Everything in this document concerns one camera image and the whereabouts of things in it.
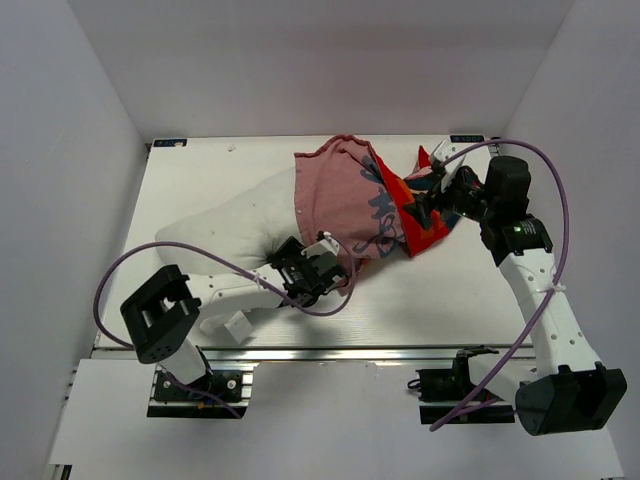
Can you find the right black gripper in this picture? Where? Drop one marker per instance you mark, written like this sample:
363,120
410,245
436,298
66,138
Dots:
424,203

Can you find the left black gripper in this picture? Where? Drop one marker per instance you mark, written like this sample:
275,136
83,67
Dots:
291,249

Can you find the white pillow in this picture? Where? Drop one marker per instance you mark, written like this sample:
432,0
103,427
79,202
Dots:
245,231

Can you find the red cartoon print pillowcase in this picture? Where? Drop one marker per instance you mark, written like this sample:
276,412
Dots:
346,189

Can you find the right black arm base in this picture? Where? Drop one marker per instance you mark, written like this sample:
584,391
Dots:
440,389

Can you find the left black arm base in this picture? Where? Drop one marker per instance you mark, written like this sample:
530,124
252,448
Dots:
223,394

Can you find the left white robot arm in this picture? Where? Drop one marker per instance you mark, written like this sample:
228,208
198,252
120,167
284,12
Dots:
161,313

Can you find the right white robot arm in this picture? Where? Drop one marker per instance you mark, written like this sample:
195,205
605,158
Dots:
551,376

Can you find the blue label sticker right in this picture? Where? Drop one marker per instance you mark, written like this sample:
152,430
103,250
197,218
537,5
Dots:
466,138

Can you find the blue label sticker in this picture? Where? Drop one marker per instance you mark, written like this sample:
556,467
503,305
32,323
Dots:
466,138
170,143

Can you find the blue label sticker left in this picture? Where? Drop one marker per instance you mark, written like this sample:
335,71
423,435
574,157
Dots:
170,143

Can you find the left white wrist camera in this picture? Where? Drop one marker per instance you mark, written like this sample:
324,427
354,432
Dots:
325,243

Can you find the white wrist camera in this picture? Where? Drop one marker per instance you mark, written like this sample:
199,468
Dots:
445,157
325,243

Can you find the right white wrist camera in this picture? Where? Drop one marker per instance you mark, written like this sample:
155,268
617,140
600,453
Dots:
445,157

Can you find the aluminium table frame rail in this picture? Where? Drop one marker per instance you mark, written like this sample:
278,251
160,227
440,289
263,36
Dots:
331,354

